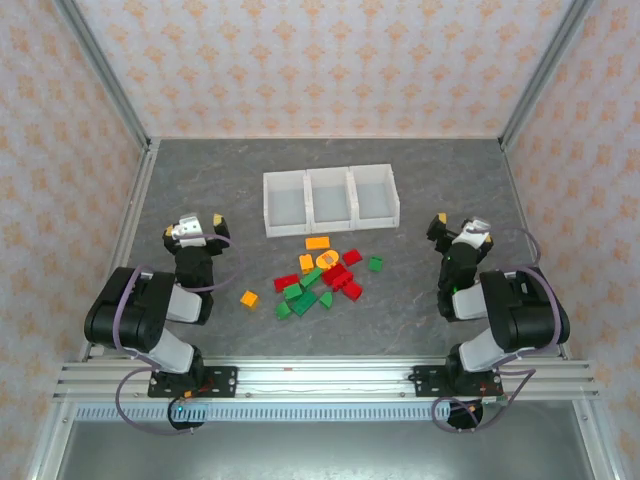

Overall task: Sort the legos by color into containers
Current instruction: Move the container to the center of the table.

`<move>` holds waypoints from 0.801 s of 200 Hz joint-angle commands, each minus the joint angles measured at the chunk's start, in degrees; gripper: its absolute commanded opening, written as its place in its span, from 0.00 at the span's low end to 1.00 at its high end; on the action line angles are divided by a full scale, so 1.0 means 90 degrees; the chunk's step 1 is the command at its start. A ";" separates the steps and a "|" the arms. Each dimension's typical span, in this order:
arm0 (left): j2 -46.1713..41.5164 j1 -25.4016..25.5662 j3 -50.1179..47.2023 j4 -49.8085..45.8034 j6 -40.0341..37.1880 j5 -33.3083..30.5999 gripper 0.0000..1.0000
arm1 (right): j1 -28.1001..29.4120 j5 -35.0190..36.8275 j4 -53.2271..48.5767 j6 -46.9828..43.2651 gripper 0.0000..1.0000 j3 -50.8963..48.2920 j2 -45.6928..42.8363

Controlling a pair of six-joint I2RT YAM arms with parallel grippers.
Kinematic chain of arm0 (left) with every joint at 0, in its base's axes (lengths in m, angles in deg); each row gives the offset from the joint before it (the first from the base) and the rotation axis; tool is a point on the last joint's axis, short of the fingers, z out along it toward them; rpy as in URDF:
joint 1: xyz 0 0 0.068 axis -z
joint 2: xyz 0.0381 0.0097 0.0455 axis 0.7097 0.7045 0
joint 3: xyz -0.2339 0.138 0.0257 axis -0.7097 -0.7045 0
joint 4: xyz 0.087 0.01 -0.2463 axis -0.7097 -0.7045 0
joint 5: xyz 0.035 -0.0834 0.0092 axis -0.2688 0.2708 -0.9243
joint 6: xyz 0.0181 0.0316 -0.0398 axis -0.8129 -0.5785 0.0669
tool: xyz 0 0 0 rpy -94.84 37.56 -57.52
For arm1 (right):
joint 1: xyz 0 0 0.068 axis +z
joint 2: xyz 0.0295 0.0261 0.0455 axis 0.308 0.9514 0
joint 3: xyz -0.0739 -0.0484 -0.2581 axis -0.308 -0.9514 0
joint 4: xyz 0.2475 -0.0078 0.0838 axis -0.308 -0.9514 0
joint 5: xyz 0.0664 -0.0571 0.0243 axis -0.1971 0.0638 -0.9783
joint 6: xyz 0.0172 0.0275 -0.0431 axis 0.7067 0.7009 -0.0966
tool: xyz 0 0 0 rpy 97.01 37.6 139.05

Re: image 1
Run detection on red large lego brick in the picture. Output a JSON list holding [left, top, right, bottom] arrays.
[[321, 263, 355, 292]]

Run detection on yellow round printed lego piece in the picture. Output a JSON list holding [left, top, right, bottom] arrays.
[[315, 250, 343, 272]]

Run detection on grey metal panel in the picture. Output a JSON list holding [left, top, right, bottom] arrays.
[[58, 418, 597, 480]]

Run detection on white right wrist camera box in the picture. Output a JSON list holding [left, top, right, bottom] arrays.
[[452, 216, 492, 249]]

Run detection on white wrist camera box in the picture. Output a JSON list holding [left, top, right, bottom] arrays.
[[452, 216, 492, 249], [177, 213, 208, 249]]

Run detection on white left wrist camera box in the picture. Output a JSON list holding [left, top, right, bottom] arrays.
[[177, 213, 208, 249]]

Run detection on aluminium table side rail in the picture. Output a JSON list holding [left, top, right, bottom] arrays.
[[27, 138, 162, 480], [498, 138, 640, 480]]

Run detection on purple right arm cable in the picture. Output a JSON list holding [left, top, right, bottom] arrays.
[[432, 228, 571, 434]]

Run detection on black round cable port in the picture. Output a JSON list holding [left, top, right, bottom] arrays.
[[167, 398, 209, 433]]

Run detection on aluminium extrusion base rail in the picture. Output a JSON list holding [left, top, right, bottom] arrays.
[[52, 356, 601, 402]]

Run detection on aluminium frame post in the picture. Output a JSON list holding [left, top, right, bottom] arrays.
[[498, 0, 597, 147], [53, 0, 152, 147]]

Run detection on grey slotted cable duct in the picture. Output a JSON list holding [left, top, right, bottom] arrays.
[[74, 403, 482, 422]]

